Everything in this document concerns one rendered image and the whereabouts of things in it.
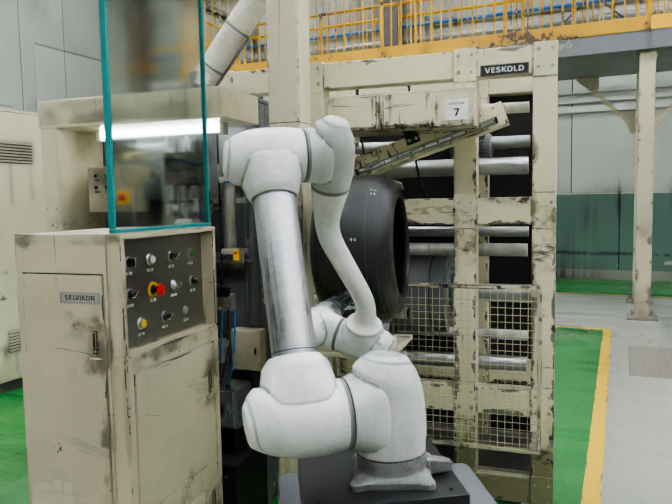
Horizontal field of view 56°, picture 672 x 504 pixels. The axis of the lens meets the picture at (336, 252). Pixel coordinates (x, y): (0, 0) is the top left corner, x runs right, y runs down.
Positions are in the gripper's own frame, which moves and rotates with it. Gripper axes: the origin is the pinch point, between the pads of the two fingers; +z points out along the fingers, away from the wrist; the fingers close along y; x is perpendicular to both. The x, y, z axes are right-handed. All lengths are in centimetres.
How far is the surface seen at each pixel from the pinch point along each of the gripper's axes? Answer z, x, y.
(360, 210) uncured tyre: 8.9, -28.1, -3.3
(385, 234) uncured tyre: 8.2, -19.8, -12.0
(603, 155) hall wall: 940, 30, -137
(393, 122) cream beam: 54, -57, -5
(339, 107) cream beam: 55, -64, 18
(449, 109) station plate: 54, -60, -28
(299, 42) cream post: 34, -88, 25
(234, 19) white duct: 62, -104, 65
